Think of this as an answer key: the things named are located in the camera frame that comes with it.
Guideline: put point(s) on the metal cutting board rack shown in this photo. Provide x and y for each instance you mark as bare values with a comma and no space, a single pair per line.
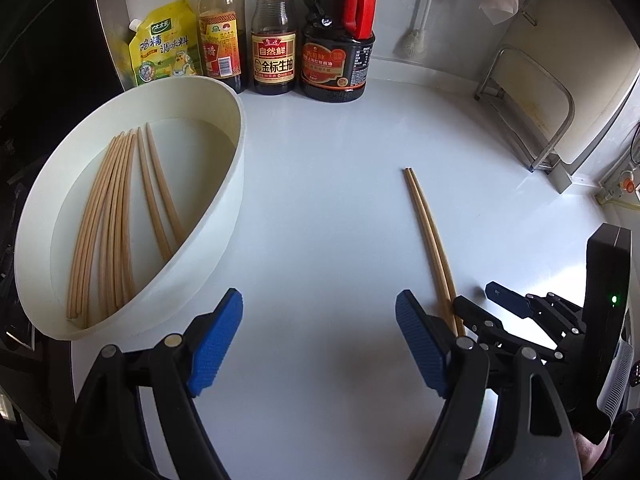
567,110

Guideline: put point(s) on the person's right hand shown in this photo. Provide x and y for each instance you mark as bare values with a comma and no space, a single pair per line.
590,455

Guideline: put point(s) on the white round basin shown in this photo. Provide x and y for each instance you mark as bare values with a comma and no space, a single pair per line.
220,185

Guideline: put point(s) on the yellow-cap soy sauce bottle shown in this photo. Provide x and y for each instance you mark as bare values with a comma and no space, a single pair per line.
274,60

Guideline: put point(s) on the yellow seasoning pouch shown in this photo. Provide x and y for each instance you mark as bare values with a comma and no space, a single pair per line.
165,45

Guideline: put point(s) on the wall outlet with orange button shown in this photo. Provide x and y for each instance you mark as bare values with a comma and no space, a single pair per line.
625,185

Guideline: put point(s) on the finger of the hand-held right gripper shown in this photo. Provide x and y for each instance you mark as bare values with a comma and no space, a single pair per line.
480,322
507,297

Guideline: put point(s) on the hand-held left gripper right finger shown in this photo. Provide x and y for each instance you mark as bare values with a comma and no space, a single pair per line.
422,345

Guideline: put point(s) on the small yellow-cap vinegar bottle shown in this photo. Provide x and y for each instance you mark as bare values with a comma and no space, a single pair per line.
222,50

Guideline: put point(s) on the pair of wooden chopsticks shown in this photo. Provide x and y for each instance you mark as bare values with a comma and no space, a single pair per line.
429,220

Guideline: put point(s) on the pile of wooden chopsticks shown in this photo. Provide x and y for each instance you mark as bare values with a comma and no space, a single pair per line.
100,235

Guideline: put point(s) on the cream cutting board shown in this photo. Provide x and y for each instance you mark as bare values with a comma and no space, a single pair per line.
590,60

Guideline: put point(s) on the white bottle brush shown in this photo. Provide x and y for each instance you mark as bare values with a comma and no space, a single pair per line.
410,45

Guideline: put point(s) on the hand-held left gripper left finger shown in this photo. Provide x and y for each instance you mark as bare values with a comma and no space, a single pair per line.
215,345

